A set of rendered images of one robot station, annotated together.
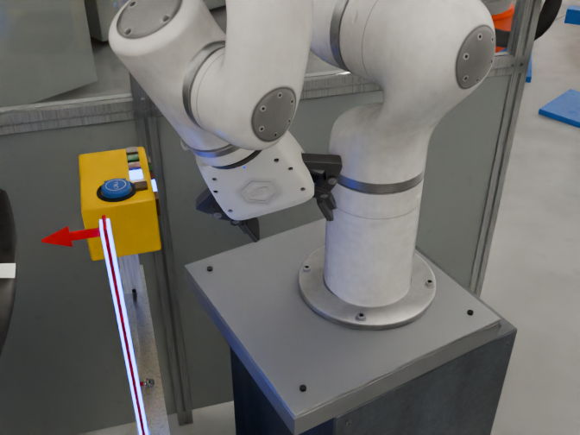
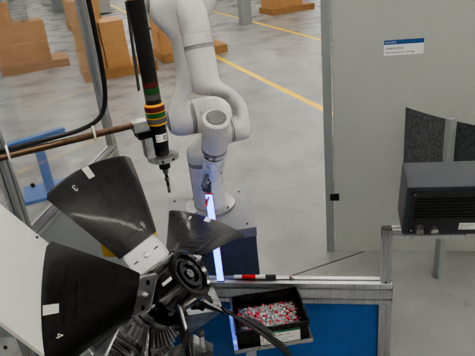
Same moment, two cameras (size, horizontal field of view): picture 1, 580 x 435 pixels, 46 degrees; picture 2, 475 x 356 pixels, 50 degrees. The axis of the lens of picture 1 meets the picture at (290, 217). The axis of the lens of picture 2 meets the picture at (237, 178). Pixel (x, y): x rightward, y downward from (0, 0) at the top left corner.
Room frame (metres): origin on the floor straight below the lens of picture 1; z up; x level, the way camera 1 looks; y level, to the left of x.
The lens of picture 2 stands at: (-0.13, 1.39, 1.89)
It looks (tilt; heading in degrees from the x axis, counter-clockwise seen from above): 25 degrees down; 296
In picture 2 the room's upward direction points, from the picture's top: 6 degrees counter-clockwise
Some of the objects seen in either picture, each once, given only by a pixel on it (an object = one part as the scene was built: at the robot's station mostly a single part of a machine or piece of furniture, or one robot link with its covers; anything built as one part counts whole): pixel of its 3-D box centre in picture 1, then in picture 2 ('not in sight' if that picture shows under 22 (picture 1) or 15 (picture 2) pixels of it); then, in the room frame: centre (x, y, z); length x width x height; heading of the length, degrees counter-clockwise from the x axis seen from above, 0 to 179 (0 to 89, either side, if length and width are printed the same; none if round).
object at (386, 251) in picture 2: not in sight; (386, 255); (0.06, 0.03, 0.96); 0.03 x 0.03 x 0.20; 15
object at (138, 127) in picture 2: not in sight; (155, 138); (0.48, 0.53, 1.51); 0.09 x 0.07 x 0.10; 50
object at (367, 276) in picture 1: (370, 229); (207, 184); (0.74, -0.11, 1.06); 0.19 x 0.19 x 0.18
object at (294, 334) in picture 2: not in sight; (268, 317); (0.36, 0.29, 0.85); 0.22 x 0.17 x 0.07; 30
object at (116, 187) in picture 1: (116, 189); not in sight; (0.81, 0.24, 1.08); 0.04 x 0.04 x 0.02
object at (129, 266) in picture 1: (128, 257); not in sight; (0.85, 0.25, 0.92); 0.03 x 0.03 x 0.12; 15
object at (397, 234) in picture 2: not in sight; (422, 232); (-0.04, 0.01, 1.04); 0.24 x 0.03 x 0.03; 15
